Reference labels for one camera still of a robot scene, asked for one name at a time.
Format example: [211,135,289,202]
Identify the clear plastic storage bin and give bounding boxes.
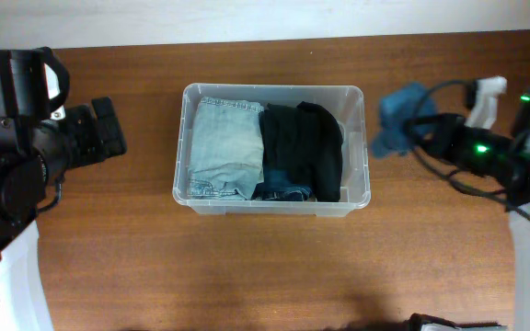
[172,83,372,217]

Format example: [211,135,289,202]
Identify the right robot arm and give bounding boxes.
[404,90,530,330]

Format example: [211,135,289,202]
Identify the light blue jeans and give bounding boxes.
[187,97,264,200]

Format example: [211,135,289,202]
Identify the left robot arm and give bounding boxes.
[0,47,127,330]

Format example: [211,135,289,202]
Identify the black garment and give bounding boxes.
[259,101,343,202]

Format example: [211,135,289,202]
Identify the blue cloth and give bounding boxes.
[371,83,427,158]

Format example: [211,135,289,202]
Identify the dark blue jeans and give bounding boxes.
[252,167,314,201]

